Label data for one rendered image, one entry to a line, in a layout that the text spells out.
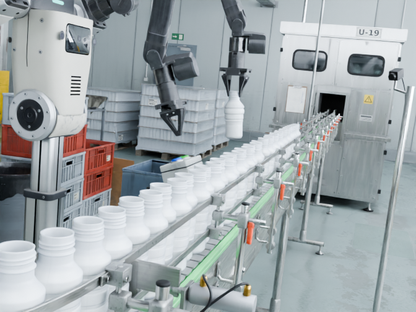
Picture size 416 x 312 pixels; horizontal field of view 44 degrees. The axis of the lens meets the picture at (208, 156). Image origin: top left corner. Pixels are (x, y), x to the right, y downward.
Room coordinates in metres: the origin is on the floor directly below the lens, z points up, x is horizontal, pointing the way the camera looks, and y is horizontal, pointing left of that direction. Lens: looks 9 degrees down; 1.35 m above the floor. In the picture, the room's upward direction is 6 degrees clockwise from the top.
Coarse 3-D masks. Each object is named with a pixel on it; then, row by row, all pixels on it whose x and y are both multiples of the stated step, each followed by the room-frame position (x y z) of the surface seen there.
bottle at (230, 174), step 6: (222, 156) 1.24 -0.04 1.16; (228, 156) 1.24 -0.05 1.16; (228, 162) 1.21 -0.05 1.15; (228, 168) 1.21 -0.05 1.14; (228, 174) 1.20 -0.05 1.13; (234, 174) 1.21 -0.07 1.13; (228, 180) 1.20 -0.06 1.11; (234, 180) 1.21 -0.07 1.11; (228, 192) 1.20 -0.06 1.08; (234, 192) 1.21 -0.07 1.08; (228, 198) 1.20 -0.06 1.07; (234, 198) 1.22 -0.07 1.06; (228, 204) 1.20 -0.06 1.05; (228, 210) 1.20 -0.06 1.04; (228, 222) 1.20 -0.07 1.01
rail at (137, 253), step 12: (312, 120) 4.01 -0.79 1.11; (288, 144) 2.12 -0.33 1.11; (252, 168) 1.39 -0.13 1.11; (276, 168) 1.86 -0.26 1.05; (240, 180) 1.24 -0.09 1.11; (252, 192) 1.42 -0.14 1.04; (204, 204) 0.95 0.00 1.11; (240, 204) 1.28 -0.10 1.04; (192, 216) 0.87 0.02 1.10; (168, 228) 0.76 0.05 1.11; (156, 240) 0.71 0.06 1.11; (132, 252) 0.64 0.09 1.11; (144, 252) 0.67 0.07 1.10; (168, 264) 0.78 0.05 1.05
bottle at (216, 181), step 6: (210, 162) 1.13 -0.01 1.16; (216, 162) 1.13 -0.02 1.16; (210, 168) 1.10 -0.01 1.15; (216, 168) 1.09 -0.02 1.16; (210, 174) 1.09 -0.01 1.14; (216, 174) 1.09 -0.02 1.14; (210, 180) 1.09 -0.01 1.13; (216, 180) 1.09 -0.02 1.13; (216, 186) 1.08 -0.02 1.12; (222, 186) 1.09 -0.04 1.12; (216, 192) 1.09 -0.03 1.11
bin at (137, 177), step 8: (152, 160) 2.35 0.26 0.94; (160, 160) 2.34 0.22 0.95; (128, 168) 2.11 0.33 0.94; (136, 168) 2.19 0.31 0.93; (144, 168) 2.27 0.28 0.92; (152, 168) 2.35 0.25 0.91; (128, 176) 2.05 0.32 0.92; (136, 176) 2.05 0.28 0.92; (144, 176) 2.04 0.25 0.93; (152, 176) 2.03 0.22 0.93; (160, 176) 2.01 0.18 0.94; (128, 184) 2.05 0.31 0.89; (136, 184) 2.04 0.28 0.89; (144, 184) 2.03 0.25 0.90; (128, 192) 2.05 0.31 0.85; (136, 192) 2.04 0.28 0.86
